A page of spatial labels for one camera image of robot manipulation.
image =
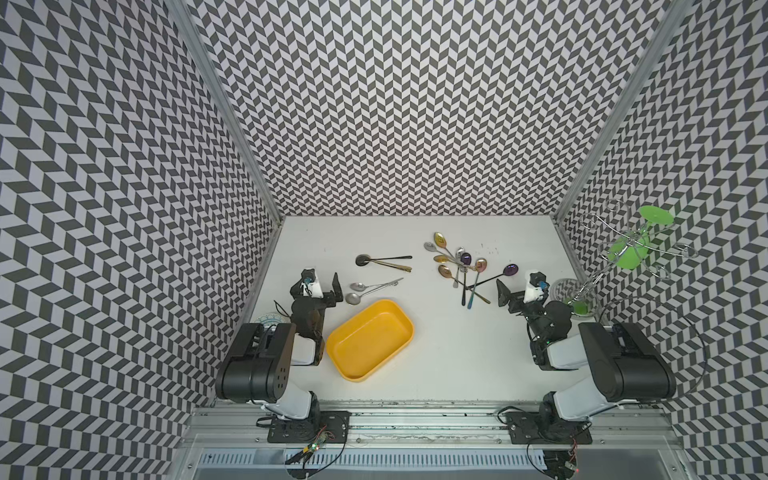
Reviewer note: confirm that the large purple spoon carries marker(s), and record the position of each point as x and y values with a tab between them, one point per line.
508	271

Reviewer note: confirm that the small purple spoon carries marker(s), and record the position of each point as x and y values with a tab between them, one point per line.
466	261

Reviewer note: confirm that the silver teaspoon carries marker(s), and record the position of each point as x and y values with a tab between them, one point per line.
458	259
429	246

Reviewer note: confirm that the pink blue handled spoon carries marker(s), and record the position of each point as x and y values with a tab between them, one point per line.
479	267

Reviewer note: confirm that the gold ornate spoon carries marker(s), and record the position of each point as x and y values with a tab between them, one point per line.
446	259

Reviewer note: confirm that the yellow patterned plate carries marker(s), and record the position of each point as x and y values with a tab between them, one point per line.
268	320

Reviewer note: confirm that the yellow plastic storage box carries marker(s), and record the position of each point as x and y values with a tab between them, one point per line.
368	340

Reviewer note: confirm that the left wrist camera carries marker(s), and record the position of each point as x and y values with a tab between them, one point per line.
309	285

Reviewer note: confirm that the aluminium front rail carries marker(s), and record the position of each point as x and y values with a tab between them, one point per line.
426	424

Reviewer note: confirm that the black spoon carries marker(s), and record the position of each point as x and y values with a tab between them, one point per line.
364	259

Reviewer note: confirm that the gold handled utensil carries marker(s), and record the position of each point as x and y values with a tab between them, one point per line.
393	266

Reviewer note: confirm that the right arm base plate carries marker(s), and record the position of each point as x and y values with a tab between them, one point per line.
532	428

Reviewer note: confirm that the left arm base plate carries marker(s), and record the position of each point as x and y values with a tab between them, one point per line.
303	431

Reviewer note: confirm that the silver ornate spoon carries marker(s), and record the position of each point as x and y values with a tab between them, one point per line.
375	284

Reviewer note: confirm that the copper long spoon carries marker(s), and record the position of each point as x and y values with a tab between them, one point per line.
445	272

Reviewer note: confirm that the green metal cup rack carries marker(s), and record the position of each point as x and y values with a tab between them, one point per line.
629	247

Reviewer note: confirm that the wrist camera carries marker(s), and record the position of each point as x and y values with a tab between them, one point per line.
309	285
537	287

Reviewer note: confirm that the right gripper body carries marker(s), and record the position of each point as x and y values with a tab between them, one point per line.
528	310

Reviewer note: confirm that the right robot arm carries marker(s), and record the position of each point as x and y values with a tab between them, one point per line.
624	366

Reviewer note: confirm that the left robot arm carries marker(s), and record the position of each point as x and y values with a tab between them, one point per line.
257	366

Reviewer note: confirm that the plain silver spoon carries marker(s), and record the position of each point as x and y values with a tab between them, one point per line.
355	298

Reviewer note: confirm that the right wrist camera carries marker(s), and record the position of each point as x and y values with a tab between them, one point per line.
537	287

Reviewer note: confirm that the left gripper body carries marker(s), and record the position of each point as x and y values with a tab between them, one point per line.
327	301

